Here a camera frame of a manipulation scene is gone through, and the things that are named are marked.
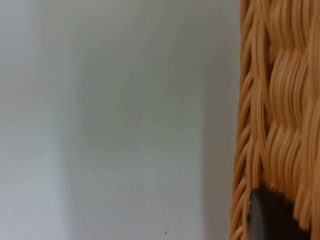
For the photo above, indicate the pale brown wicker basket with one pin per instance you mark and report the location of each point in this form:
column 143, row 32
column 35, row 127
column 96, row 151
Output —
column 282, row 100

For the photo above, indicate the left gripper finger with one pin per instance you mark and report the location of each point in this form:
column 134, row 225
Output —
column 270, row 217

